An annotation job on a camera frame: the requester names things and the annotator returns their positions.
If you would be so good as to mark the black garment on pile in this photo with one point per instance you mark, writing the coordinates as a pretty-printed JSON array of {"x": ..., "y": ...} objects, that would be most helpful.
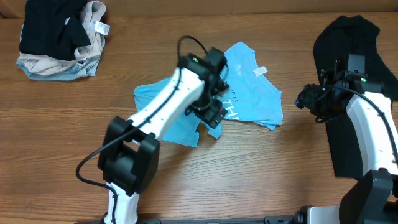
[{"x": 53, "y": 28}]

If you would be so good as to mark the beige folded pants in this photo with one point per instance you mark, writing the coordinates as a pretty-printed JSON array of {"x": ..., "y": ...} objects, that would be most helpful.
[{"x": 91, "y": 19}]

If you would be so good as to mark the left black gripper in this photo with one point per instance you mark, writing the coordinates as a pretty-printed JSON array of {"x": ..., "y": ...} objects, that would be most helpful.
[{"x": 206, "y": 113}]

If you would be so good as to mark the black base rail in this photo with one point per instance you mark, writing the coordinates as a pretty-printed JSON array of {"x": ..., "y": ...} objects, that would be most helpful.
[{"x": 217, "y": 221}]

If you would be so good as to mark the light blue denim garment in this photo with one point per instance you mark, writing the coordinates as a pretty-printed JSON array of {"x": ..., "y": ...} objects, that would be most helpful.
[{"x": 80, "y": 69}]

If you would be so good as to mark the black shirt on right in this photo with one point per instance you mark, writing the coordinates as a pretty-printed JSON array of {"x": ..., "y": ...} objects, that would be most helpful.
[{"x": 362, "y": 135}]

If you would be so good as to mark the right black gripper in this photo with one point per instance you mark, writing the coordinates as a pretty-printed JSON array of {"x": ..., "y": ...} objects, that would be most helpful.
[{"x": 306, "y": 100}]

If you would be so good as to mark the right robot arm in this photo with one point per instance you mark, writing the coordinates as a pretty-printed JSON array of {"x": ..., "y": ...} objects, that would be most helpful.
[{"x": 368, "y": 200}]

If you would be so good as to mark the light blue printed t-shirt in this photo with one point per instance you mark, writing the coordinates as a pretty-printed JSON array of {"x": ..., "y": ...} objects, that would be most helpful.
[{"x": 251, "y": 97}]

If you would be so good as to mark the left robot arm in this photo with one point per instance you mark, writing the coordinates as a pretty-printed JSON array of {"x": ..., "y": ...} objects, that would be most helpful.
[{"x": 130, "y": 155}]

